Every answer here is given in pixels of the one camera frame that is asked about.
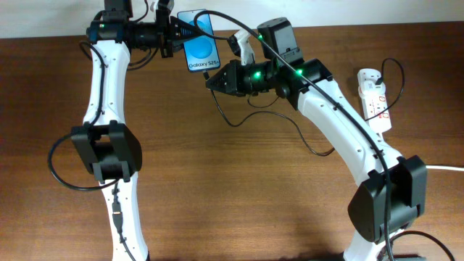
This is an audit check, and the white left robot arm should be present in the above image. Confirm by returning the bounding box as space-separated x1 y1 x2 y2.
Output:
72 1 198 260

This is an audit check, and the white power strip cord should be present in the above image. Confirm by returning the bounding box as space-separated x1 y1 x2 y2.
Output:
426 165 464 173

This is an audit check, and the black USB charging cable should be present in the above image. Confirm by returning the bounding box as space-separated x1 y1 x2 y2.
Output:
202 57 405 157

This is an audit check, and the blue Samsung Galaxy smartphone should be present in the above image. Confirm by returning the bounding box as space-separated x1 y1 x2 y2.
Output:
177 9 220 73

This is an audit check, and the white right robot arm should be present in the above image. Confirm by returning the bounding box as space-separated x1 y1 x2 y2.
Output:
207 18 427 260

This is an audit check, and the white power strip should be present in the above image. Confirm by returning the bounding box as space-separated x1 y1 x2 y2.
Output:
358 86 392 133

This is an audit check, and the white charger adapter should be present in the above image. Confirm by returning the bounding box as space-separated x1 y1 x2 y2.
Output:
357 68 385 94

